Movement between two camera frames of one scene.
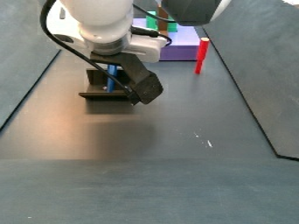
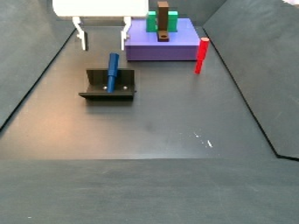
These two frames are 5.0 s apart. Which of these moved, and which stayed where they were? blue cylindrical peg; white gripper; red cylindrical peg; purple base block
Moved: white gripper
Stayed: purple base block; blue cylindrical peg; red cylindrical peg
